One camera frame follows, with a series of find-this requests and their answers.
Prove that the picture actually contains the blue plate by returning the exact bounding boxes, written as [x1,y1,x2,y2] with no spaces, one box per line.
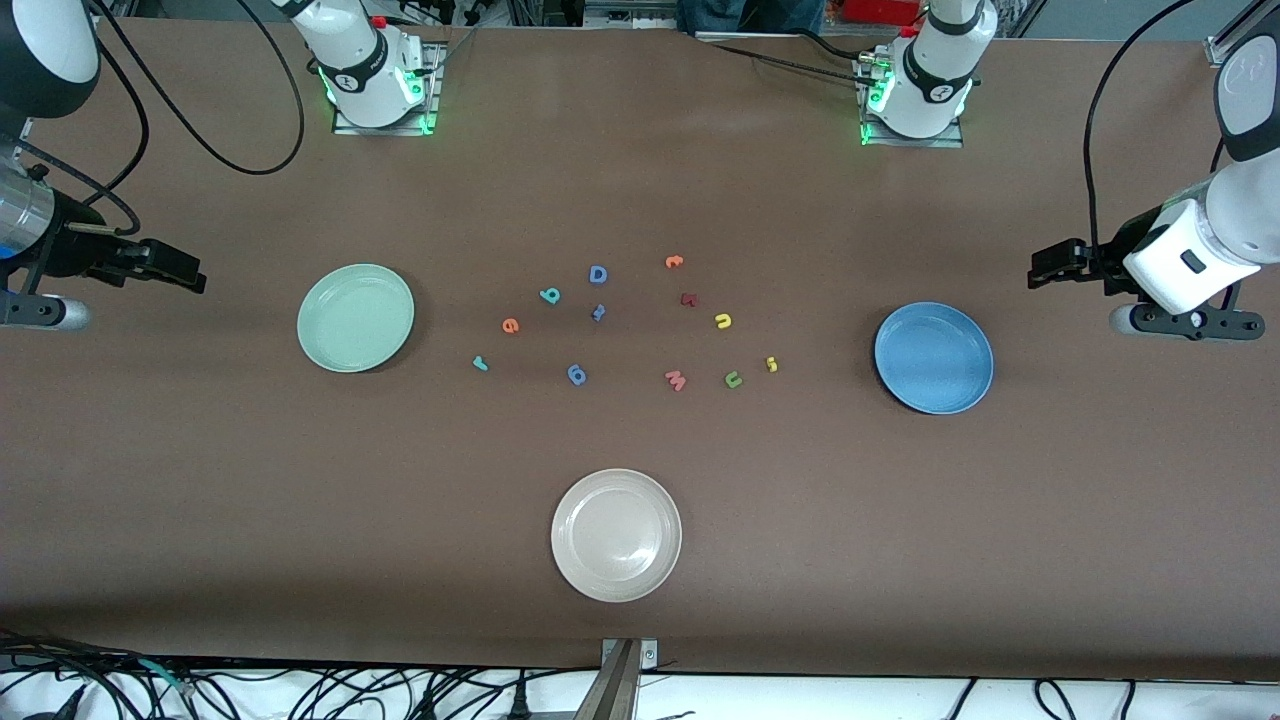
[874,302,995,415]

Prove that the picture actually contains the light green plate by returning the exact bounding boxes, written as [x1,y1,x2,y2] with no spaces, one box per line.
[297,263,416,374]

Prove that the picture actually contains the red box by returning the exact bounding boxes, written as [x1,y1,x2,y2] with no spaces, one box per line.
[840,0,921,26]

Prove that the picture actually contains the person in blue jeans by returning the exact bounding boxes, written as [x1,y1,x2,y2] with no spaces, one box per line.
[677,0,826,36]

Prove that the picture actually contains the beige plate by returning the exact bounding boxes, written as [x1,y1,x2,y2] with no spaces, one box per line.
[550,468,683,604]

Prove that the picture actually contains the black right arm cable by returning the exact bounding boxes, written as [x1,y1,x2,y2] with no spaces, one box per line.
[15,0,306,236]

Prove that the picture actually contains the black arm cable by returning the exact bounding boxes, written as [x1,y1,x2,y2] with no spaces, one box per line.
[15,0,306,236]
[1083,0,1226,246]

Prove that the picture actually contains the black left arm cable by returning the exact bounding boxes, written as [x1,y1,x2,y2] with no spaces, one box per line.
[1083,0,1226,246]

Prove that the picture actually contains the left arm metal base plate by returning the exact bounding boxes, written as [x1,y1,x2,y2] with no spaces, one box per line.
[858,55,966,149]

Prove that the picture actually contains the aluminium frame extrusion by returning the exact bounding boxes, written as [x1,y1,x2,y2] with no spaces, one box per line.
[1205,0,1280,69]

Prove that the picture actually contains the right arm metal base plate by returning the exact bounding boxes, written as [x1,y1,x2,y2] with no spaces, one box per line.
[332,42,443,136]

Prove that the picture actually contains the black cable on table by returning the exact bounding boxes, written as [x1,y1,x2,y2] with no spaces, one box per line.
[700,28,881,86]

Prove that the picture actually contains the teal floor cable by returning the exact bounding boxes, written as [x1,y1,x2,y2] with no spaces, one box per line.
[135,658,193,698]

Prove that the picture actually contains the metal table bracket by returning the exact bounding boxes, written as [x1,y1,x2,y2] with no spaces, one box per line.
[575,638,659,720]

